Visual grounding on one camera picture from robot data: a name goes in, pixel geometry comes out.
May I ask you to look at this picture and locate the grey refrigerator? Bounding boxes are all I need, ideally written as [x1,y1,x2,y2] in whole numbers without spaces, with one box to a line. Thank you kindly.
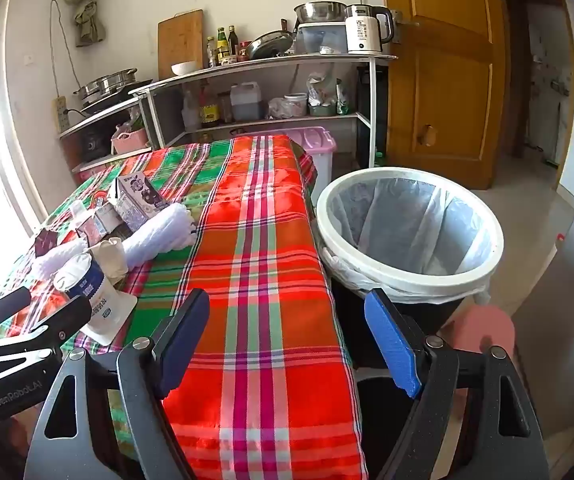
[514,152,574,441]

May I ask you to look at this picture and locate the white yogurt cup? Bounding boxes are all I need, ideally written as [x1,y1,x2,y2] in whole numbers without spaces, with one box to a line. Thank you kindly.
[53,253,138,346]

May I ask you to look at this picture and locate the translucent plastic bottle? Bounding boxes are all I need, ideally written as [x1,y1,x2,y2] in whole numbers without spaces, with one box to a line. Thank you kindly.
[182,90,202,131]

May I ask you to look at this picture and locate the purple milk carton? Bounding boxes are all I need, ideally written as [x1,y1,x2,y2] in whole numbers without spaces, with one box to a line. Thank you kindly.
[110,171,170,233]

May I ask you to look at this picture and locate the hanging green cloth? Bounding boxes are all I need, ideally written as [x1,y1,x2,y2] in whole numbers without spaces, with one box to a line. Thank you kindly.
[62,0,105,48]

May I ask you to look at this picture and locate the black induction cooker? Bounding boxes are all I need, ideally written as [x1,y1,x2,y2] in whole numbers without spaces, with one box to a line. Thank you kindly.
[80,80,153,112]

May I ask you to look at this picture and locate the plastic bag of packets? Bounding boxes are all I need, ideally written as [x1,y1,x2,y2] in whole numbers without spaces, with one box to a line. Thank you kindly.
[307,72,338,116]

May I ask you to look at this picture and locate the steel wok lid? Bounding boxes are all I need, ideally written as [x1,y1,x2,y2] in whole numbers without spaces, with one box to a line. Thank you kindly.
[245,30,295,60]

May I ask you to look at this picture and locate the clear plastic container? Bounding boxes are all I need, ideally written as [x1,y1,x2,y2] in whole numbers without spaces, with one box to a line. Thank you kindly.
[297,21,350,55]

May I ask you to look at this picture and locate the beige paper bag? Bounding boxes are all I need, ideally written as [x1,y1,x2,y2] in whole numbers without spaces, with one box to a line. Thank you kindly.
[88,237,129,286]

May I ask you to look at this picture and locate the power strip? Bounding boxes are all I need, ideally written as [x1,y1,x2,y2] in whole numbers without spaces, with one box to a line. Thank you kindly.
[53,96,69,131]

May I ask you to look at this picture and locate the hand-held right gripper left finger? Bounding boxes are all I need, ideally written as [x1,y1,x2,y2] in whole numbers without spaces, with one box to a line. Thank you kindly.
[24,287,211,480]

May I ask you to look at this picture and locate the low metal shelf rack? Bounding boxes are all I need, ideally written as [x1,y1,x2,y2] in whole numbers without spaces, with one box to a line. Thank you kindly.
[57,97,153,173]

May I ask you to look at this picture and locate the white electric kettle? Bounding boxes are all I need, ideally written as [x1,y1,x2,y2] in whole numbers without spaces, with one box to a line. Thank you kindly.
[344,4,395,55]

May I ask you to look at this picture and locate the pink lidded storage box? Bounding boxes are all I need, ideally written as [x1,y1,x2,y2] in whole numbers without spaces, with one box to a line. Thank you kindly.
[279,126,338,196]

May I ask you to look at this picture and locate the soy sauce bottle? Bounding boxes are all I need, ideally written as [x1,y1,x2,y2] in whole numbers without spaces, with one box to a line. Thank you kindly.
[198,80,220,127]

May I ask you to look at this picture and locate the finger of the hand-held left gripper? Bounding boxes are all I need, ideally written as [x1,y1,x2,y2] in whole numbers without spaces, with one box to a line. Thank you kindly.
[0,286,33,333]
[0,296,92,361]

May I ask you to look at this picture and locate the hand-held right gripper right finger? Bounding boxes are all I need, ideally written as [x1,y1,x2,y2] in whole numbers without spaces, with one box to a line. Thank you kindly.
[364,287,550,480]

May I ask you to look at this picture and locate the plastic jug dark liquid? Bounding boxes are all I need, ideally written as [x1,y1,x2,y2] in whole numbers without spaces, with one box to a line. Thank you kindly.
[229,82,263,122]

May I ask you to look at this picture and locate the pink basket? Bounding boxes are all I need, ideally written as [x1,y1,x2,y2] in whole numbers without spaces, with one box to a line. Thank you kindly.
[111,126,149,155]

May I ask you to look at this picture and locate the wooden door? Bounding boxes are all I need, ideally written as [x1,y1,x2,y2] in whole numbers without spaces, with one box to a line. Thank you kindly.
[378,0,508,191]

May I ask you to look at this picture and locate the steel bowl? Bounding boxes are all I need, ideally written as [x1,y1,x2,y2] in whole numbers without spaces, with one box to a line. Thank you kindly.
[294,1,349,24]

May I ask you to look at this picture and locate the pink stool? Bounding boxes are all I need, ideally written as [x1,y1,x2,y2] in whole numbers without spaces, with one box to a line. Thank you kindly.
[439,305,516,361]

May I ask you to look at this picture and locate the dark purple wrapper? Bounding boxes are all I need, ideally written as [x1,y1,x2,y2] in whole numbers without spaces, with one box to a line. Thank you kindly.
[34,230,60,258]

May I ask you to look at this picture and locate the white metal shelf rack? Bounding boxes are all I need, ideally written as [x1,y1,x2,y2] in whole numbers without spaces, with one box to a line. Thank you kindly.
[130,52,399,168]

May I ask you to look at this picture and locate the wooden cutting board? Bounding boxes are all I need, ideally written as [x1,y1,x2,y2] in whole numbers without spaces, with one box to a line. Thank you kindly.
[157,9,204,79]

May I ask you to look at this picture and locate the white lined trash bin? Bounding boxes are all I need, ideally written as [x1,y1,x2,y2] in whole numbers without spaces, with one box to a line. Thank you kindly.
[315,166,505,371]

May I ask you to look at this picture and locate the red green plaid tablecloth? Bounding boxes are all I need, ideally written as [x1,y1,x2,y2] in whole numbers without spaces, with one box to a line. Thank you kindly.
[0,135,370,480]

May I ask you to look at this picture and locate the white lidded jar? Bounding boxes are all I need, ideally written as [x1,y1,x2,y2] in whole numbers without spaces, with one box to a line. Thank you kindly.
[283,93,309,117]

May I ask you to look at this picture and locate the steel steamer pot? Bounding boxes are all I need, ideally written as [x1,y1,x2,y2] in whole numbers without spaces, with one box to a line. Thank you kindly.
[73,67,138,101]

